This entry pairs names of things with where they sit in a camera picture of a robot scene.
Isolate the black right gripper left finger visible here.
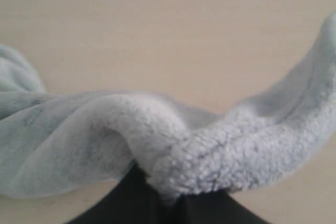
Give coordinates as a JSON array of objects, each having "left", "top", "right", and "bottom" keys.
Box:
[{"left": 69, "top": 165, "right": 168, "bottom": 224}]

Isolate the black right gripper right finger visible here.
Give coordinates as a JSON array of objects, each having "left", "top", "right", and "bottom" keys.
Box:
[{"left": 181, "top": 191, "right": 265, "bottom": 224}]

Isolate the light blue fluffy towel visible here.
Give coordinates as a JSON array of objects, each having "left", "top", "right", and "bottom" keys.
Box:
[{"left": 1, "top": 15, "right": 335, "bottom": 200}]

